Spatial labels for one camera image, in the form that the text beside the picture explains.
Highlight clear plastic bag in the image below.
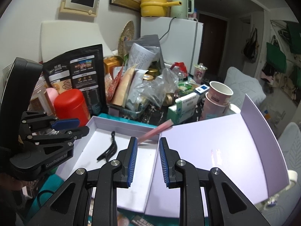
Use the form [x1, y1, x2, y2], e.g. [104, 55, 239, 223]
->
[135, 68, 179, 109]

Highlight white printed paper packet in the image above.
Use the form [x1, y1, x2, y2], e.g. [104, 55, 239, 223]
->
[128, 42, 156, 71]

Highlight white gift box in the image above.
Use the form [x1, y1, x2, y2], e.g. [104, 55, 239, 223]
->
[56, 94, 290, 218]

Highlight yellow enamel pot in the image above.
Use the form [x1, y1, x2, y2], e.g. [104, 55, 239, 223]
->
[140, 0, 183, 18]

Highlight beige pouch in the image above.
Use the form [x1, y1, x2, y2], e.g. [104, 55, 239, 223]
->
[111, 64, 137, 108]

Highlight red snack packet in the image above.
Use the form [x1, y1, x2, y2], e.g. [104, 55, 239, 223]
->
[106, 70, 124, 102]

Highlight black power cable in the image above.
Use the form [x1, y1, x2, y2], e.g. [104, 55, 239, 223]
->
[159, 17, 177, 41]

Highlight small lidded pink cup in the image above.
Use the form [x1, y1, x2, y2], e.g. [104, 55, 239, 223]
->
[193, 63, 209, 84]

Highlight grey plastic bag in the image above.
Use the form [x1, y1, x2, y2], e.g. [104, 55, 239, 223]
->
[124, 34, 165, 72]

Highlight green tote bag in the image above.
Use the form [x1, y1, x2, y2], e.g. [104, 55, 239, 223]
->
[266, 42, 287, 74]
[285, 20, 301, 55]

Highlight red wrapper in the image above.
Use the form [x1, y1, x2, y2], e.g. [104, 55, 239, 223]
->
[172, 62, 189, 74]

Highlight white fridge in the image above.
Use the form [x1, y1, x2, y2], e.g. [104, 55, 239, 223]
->
[140, 16, 204, 76]

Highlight blue white small box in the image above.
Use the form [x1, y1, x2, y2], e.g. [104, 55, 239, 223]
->
[195, 84, 210, 95]

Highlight brown printed canister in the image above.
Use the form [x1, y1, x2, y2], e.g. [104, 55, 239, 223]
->
[29, 78, 57, 118]

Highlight dark wooden door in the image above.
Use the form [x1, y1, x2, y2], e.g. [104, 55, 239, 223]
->
[198, 13, 228, 76]

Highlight black hair clip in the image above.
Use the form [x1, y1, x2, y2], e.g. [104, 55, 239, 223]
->
[97, 131, 118, 162]

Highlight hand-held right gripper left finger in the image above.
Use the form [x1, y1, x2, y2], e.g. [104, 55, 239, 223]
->
[27, 137, 138, 226]

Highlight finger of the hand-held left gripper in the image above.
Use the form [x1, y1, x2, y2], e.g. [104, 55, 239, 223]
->
[21, 111, 81, 133]
[28, 125, 90, 147]

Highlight pink paper cup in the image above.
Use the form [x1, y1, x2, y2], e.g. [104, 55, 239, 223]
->
[208, 81, 234, 105]
[199, 93, 230, 122]

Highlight orange box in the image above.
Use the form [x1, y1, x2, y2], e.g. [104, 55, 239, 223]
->
[103, 56, 122, 76]

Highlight white chair back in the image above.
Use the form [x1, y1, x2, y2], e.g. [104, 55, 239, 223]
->
[40, 20, 114, 63]

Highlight pale green electric kettle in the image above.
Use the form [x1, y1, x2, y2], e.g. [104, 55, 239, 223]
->
[170, 0, 195, 20]

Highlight woven straw mat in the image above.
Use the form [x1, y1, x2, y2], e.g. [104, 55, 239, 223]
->
[117, 20, 135, 57]

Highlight white quilted cushion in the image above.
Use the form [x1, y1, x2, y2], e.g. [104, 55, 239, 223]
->
[223, 66, 267, 107]

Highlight black food pouch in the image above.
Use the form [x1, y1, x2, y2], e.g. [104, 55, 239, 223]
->
[43, 44, 109, 116]

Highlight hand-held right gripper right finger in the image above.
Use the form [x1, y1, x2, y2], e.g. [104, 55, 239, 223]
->
[159, 137, 271, 226]

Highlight green white medicine box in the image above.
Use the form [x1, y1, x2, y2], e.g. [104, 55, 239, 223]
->
[168, 92, 199, 126]

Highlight red plastic canister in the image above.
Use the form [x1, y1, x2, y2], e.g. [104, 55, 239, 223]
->
[53, 89, 91, 123]

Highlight pink cosmetic tube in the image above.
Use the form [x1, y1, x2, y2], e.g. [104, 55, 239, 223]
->
[137, 120, 175, 144]

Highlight dark hanging bag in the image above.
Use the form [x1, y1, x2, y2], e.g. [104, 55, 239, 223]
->
[243, 28, 259, 63]

